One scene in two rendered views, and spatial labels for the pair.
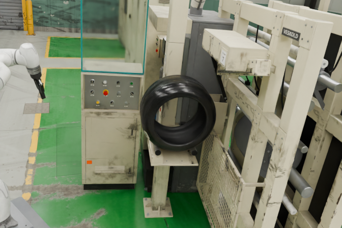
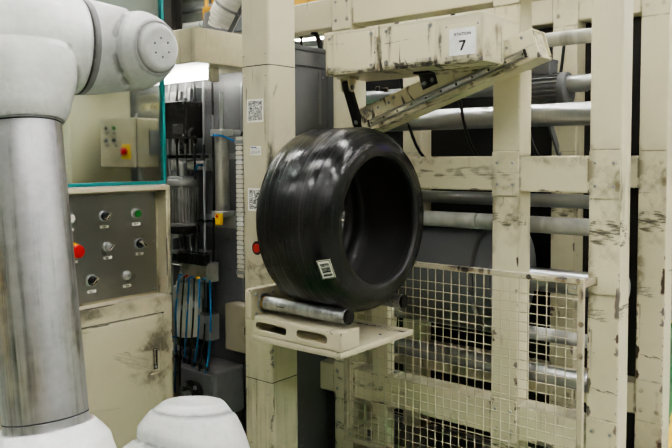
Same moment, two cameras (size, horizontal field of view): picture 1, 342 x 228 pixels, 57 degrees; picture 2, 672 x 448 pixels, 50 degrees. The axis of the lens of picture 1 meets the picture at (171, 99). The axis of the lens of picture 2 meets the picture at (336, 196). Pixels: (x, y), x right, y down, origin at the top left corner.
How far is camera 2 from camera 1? 1.66 m
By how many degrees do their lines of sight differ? 43
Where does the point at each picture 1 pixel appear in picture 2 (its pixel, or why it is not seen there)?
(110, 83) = (84, 220)
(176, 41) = (283, 64)
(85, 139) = not seen: hidden behind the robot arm
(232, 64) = (488, 48)
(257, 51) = (510, 25)
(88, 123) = not seen: hidden behind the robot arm
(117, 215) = not seen: outside the picture
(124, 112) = (133, 301)
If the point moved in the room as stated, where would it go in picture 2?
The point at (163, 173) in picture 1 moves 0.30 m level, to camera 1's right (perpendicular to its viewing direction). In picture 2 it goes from (288, 427) to (355, 407)
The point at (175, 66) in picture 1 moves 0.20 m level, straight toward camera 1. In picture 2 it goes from (286, 125) to (324, 122)
